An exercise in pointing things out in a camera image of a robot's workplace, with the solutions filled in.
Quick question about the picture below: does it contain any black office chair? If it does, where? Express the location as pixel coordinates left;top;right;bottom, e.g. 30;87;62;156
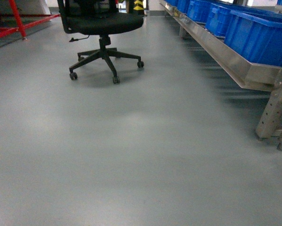
57;0;144;84

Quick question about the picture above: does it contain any red metal frame table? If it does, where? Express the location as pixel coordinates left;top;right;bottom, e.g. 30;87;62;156
0;0;60;40

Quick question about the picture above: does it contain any large blue plastic crate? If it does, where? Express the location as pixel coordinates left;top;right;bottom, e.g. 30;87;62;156
224;10;282;66

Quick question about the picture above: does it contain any blue crate on conveyor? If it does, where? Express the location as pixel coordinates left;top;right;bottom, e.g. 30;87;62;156
187;0;224;24
205;3;274;37

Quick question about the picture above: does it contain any steel roller conveyor rack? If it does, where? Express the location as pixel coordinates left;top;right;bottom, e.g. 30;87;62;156
159;0;282;151

